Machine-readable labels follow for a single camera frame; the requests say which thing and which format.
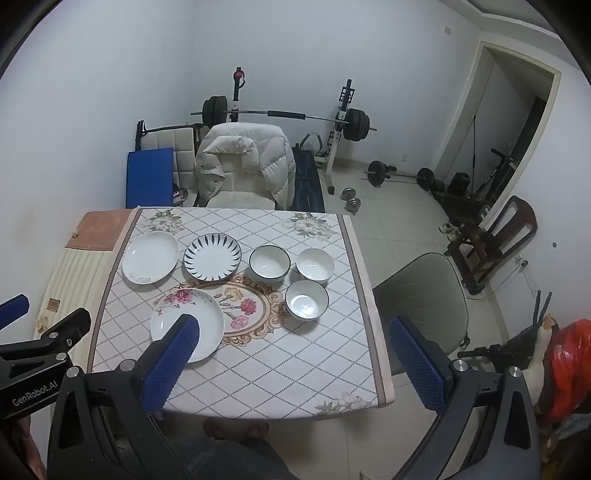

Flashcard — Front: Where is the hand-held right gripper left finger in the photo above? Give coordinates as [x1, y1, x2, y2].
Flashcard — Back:
[47, 314, 200, 480]

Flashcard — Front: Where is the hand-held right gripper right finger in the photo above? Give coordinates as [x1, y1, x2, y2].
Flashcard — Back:
[389, 316, 542, 480]

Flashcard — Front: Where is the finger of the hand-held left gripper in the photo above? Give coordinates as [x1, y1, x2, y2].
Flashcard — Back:
[0, 294, 30, 330]
[0, 308, 92, 361]

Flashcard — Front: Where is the white bowl with dark rim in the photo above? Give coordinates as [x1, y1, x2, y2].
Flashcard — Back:
[285, 280, 330, 321]
[249, 246, 292, 283]

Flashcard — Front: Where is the short barbell with black plates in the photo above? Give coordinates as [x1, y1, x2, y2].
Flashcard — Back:
[364, 160, 435, 191]

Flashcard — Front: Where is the long barbell with black plates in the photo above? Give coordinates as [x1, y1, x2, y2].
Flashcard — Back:
[191, 95, 378, 141]

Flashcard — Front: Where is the person's left hand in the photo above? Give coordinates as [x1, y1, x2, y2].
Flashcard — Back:
[8, 415, 48, 480]

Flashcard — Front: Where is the beige striped cloth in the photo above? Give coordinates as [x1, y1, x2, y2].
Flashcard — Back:
[34, 249, 116, 374]

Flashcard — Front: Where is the pink floral plate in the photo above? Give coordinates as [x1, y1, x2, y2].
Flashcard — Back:
[150, 288, 225, 364]

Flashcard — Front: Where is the grey chair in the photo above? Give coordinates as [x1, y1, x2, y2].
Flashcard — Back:
[372, 252, 471, 377]

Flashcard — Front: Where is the brown towel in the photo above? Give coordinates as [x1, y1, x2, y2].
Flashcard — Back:
[65, 211, 134, 252]

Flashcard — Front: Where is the plain white plate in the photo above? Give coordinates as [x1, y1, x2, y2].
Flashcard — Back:
[121, 231, 180, 284]

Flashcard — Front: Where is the floral checked tablecloth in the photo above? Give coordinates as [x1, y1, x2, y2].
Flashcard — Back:
[90, 207, 395, 418]

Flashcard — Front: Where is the blue striped plate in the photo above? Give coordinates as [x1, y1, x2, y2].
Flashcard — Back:
[184, 233, 243, 281]

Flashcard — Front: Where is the black router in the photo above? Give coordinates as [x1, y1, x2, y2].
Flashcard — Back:
[503, 290, 556, 366]

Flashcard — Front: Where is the plain white bowl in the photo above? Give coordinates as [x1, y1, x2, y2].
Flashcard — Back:
[295, 248, 335, 287]

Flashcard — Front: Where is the red plastic bag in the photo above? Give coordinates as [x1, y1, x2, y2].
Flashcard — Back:
[540, 318, 591, 426]

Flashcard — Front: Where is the blue folding mat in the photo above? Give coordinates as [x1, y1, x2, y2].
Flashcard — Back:
[126, 148, 174, 209]

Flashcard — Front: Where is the dark wooden chair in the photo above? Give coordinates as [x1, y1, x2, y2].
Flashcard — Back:
[444, 195, 539, 296]

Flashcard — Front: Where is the cream office chair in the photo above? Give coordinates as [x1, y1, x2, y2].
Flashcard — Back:
[205, 152, 274, 210]

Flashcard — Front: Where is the black exercise machine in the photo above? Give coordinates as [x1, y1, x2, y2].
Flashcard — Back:
[471, 148, 519, 204]

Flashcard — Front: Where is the white puffer jacket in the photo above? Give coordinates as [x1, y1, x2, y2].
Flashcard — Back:
[194, 124, 296, 210]

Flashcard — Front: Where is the white rack stand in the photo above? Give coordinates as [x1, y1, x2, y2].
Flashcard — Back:
[323, 79, 356, 195]

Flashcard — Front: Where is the rack stand with red top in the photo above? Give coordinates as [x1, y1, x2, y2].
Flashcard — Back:
[228, 67, 247, 123]

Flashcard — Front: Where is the white door frame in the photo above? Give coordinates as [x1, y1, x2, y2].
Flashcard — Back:
[431, 41, 562, 195]

